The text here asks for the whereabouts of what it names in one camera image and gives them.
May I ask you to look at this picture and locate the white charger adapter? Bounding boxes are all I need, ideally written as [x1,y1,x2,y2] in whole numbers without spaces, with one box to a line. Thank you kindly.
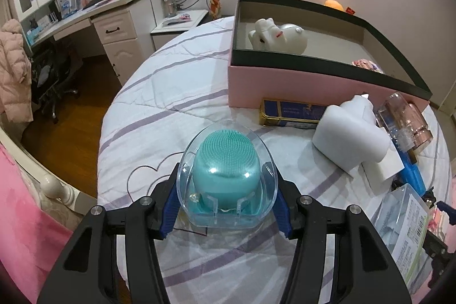
[312,93,390,180]

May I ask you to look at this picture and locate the white bed frame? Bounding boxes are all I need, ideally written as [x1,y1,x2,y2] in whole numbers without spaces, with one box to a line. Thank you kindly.
[0,126,97,213]

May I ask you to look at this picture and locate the pink box with black rim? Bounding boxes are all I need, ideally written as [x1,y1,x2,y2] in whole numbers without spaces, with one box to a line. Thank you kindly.
[228,0,433,112]

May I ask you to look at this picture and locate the blue and gold box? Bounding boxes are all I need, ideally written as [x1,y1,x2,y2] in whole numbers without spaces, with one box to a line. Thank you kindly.
[259,97,330,129]

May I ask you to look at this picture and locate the clear plastic box with label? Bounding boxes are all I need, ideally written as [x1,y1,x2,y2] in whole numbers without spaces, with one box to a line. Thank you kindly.
[370,183,430,294]

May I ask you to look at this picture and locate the pink white packet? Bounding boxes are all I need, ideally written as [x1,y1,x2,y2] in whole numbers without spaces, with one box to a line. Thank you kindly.
[162,14,193,27]

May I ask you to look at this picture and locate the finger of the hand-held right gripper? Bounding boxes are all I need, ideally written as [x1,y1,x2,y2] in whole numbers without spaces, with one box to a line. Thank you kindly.
[422,234,452,291]
[424,186,456,220]

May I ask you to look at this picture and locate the pink white block toy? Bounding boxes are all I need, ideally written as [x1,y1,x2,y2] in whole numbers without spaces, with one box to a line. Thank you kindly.
[351,58,383,74]

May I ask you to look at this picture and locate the purple paper sheet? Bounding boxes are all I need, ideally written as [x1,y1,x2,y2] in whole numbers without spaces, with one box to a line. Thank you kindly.
[84,0,115,10]

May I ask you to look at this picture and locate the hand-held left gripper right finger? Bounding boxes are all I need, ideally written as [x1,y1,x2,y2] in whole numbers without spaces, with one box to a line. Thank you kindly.
[262,162,414,304]

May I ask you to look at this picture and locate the blue narrow box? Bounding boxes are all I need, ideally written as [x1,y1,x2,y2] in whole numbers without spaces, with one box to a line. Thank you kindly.
[399,144,427,196]

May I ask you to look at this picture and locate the blue white boxes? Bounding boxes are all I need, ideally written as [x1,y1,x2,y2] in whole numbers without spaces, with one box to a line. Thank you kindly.
[59,0,78,18]

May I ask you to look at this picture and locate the white ceramic animal figure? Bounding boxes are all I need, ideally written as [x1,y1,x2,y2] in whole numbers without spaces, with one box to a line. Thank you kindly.
[248,18,308,55]

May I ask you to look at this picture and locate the black office chair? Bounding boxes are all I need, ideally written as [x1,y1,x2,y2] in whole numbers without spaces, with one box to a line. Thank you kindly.
[30,40,81,125]

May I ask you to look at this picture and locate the pink puffer jacket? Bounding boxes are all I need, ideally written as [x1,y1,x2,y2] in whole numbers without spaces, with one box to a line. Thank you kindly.
[0,19,33,123]

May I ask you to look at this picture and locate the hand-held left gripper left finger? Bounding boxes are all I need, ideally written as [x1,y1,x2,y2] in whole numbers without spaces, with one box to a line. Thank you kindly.
[37,162,183,304]

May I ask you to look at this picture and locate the pink bed cloth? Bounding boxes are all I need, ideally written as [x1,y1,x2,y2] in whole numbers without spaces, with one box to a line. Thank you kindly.
[0,144,86,304]

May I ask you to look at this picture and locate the clear plastic bottle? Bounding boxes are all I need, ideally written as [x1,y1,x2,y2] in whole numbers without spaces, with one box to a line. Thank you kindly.
[375,92,434,152]

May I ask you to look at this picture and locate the white desk with drawers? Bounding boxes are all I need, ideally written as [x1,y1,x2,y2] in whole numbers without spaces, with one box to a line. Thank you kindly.
[27,0,168,85]

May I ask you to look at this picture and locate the orange snack bag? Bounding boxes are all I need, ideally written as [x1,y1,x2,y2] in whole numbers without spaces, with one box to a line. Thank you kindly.
[209,0,223,20]

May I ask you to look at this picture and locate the white nightstand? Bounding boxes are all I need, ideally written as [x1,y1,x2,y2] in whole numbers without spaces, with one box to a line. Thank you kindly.
[150,9,209,52]

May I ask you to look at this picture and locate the teal facial brush clear case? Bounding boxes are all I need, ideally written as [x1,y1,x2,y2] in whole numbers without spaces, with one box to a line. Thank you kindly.
[177,119,279,229]

